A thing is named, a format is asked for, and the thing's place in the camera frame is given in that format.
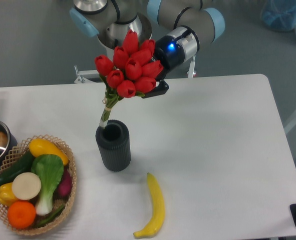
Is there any round cream white slice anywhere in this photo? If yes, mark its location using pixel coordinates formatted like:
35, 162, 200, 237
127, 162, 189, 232
12, 172, 41, 201

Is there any purple sweet potato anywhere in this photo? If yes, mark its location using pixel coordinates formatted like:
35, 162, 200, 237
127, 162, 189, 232
57, 168, 72, 198

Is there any yellow banana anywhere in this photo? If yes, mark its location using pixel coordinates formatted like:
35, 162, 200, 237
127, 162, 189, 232
133, 173, 166, 239

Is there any orange fruit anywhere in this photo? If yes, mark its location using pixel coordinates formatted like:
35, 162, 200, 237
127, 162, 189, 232
7, 201, 36, 229

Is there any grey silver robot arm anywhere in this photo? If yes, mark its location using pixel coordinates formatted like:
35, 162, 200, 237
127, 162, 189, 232
70, 0, 225, 98

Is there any blue plastic bag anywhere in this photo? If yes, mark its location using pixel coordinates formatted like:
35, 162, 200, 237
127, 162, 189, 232
260, 0, 296, 36

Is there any yellow bell pepper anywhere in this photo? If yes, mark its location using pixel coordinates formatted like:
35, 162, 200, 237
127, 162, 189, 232
0, 182, 19, 207

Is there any green chili pepper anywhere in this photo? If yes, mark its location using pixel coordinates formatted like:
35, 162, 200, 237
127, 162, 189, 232
34, 204, 65, 228

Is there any red tulip bouquet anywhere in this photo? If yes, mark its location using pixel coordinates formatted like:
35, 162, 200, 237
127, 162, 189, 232
94, 29, 164, 129

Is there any dark green cucumber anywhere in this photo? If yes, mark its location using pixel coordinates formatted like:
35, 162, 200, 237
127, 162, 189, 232
0, 150, 35, 187

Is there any yellow squash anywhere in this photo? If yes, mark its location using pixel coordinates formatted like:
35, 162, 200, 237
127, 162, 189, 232
29, 138, 69, 166

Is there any woven wicker basket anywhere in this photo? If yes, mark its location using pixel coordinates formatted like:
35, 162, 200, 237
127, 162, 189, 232
0, 135, 77, 236

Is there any dark grey ribbed vase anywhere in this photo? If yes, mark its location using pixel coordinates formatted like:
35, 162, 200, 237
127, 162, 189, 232
95, 119, 131, 172

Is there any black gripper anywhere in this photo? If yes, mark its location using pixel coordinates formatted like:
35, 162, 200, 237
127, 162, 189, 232
142, 35, 185, 99

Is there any green bok choy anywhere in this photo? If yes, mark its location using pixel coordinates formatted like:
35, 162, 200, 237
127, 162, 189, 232
31, 154, 64, 216

